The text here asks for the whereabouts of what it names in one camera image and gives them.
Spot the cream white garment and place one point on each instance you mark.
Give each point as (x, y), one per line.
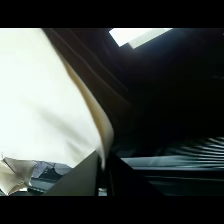
(40, 96)

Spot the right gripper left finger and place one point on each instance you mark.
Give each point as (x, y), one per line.
(81, 181)

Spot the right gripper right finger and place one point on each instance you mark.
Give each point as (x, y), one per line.
(128, 183)

